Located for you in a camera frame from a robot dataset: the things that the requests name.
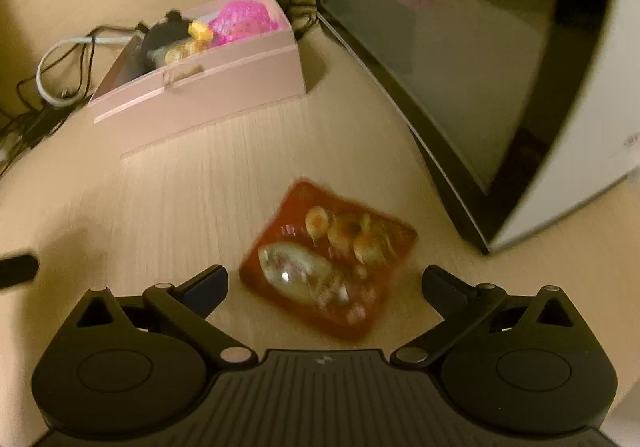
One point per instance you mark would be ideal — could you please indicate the pink storage box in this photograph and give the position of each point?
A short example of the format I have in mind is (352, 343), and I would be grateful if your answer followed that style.
(200, 82)

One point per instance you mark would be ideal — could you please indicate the black power adapter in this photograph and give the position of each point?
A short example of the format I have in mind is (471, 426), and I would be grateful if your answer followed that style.
(45, 127)

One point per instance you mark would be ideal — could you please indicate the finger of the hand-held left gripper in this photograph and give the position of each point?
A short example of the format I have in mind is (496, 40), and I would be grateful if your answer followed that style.
(17, 271)

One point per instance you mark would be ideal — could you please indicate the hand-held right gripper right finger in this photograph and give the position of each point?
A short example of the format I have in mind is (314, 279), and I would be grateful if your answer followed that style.
(442, 292)

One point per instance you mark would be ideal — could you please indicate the red snack packet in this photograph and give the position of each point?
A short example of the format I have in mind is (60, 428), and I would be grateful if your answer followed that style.
(330, 257)

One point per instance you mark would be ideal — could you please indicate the yellow block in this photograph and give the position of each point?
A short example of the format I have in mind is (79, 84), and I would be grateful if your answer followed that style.
(200, 31)

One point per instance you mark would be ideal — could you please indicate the white microwave with dark door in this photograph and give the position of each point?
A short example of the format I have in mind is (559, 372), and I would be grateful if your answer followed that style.
(450, 52)

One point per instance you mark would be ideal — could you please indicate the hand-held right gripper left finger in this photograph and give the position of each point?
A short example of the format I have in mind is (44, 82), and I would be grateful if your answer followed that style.
(207, 292)

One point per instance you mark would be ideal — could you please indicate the black plush toy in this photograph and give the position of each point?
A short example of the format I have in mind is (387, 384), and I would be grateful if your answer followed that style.
(157, 39)

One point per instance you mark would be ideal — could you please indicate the small golden snack packet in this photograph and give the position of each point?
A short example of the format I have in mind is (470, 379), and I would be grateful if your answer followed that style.
(181, 52)

